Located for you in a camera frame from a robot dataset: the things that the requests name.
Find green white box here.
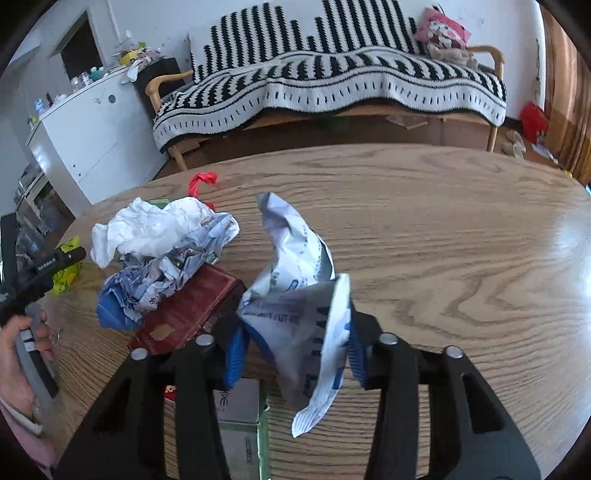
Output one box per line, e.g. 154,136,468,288
213,377,271,480

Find white cabinet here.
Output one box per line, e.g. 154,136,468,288
25,69,169,206

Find white crumpled paper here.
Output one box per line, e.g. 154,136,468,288
90,196,218,268

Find beige plush toy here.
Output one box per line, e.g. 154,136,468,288
427,41,481,70

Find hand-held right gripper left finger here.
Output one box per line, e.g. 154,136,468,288
55,295,252,480

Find white blue wipes packet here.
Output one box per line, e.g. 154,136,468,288
236,191,352,439

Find white shelf rack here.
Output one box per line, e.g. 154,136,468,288
14,161,77,241

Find dark red box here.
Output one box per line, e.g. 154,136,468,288
128,264,243,356

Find person's left hand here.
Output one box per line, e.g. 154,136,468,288
0,308,56,418

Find sofa with striped blanket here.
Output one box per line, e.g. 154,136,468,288
152,0,508,155

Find pink cartoon cushion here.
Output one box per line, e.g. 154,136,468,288
413,7,472,47

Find yellow-green snack packet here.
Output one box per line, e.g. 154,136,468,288
52,235,84,296

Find red bag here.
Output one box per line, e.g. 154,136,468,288
521,102,550,143

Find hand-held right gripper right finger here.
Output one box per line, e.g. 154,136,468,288
348,300,541,480

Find red plastic strip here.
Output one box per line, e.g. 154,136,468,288
188,172,219,210

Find crumpled blue white wrapper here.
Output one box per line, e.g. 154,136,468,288
97,212,241,330

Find black speaker cabinet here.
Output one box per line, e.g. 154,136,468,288
131,58,183,121

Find person's left forearm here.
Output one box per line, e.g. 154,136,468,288
0,397,54,467

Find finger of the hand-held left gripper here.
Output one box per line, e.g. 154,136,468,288
28,246,87,296

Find brown cardboard piece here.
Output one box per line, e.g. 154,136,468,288
385,114,429,131

